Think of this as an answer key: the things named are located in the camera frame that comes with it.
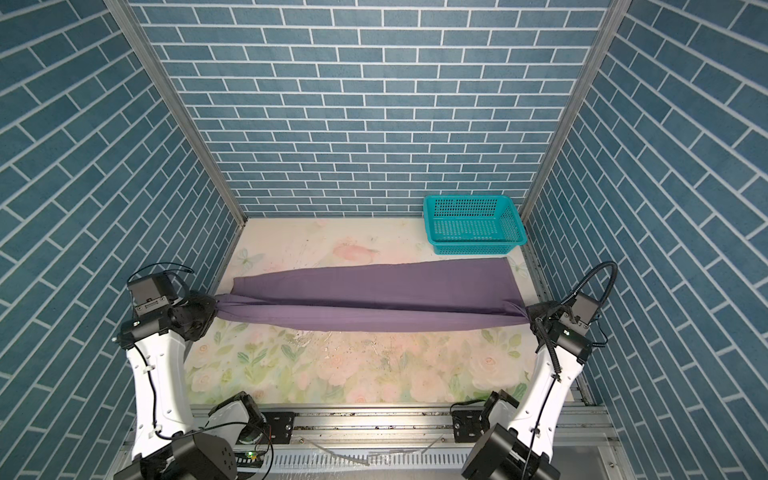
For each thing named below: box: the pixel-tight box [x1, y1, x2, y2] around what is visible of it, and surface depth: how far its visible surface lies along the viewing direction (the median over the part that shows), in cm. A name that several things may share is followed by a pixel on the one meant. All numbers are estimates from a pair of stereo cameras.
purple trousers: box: [215, 258, 530, 331], surface depth 103 cm
